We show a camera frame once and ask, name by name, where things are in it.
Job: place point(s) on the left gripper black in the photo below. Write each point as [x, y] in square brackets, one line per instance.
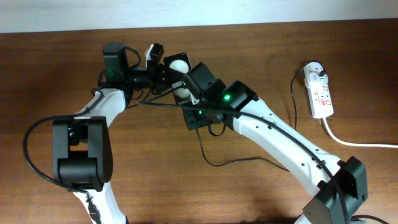
[157, 73]

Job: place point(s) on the black smartphone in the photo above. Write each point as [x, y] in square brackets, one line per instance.
[180, 63]

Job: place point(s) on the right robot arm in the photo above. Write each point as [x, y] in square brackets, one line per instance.
[338, 187]

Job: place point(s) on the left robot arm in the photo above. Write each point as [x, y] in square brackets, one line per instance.
[82, 157]

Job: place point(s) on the white USB charger plug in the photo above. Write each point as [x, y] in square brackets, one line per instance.
[315, 74]

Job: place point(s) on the white power strip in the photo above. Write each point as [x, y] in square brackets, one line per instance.
[320, 101]

